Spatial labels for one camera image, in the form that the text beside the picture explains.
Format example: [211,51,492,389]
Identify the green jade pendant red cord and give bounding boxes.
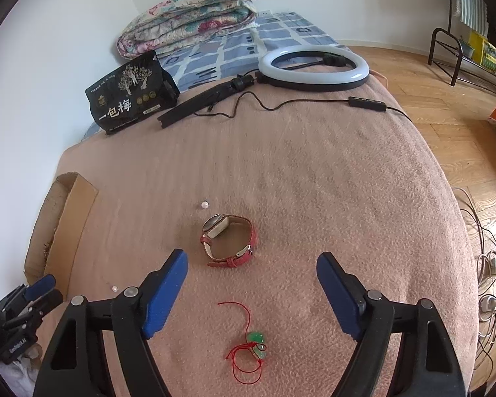
[217,300,270,383]

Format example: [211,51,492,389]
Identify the red strap wristwatch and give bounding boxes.
[200,213,257,268]

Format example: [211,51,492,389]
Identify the white gloved left hand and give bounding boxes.
[0,343,43,397]

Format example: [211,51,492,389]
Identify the open cardboard box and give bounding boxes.
[24,172,98,298]

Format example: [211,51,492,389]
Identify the black snack bag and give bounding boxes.
[85,51,180,134]

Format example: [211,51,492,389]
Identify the pink bed blanket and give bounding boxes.
[57,80,477,396]

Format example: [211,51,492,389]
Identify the black folded tripod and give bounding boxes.
[157,73,255,128]

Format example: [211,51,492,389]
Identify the black metal clothes rack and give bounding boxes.
[427,0,496,94]

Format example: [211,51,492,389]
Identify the blue checked bed sheet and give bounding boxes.
[80,10,344,139]

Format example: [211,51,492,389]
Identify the yellow green box on rack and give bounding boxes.
[469,30,496,72]

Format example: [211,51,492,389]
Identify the folded floral quilt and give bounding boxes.
[116,0,257,59]

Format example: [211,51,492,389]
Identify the hanging clothes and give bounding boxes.
[453,0,489,38]

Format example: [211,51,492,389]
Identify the floor power strip and cables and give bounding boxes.
[454,187,496,394]

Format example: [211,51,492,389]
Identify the black light cable with remote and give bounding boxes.
[206,90,415,123]

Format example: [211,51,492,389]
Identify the white ring light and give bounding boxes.
[256,45,370,92]

